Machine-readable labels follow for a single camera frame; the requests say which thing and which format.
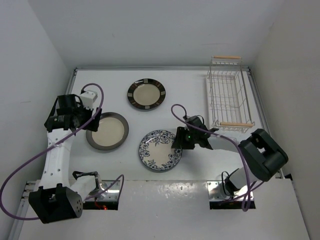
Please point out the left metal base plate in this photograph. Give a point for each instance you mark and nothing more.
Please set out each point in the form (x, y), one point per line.
(111, 195)

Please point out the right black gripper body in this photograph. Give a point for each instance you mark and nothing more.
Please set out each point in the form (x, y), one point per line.
(190, 139)

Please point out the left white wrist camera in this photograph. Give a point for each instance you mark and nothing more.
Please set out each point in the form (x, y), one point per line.
(88, 99)

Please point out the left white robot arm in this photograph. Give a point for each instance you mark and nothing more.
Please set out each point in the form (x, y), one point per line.
(56, 199)

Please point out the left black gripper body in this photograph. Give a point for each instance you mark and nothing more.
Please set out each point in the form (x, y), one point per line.
(84, 114)

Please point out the metal base plate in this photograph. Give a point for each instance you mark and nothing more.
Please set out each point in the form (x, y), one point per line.
(217, 194)
(111, 195)

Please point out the brown checkered rim plate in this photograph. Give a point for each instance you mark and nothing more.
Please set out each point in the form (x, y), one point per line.
(146, 94)

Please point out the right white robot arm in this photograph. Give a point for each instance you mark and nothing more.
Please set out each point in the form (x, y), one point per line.
(261, 156)

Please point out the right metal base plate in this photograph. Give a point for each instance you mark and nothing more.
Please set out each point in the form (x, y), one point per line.
(217, 194)

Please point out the dark rim beige plate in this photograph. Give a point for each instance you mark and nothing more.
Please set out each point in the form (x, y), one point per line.
(112, 132)

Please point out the white wire dish rack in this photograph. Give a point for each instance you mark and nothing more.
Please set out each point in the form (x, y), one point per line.
(227, 95)

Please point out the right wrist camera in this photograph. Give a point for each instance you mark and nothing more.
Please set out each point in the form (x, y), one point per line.
(196, 121)

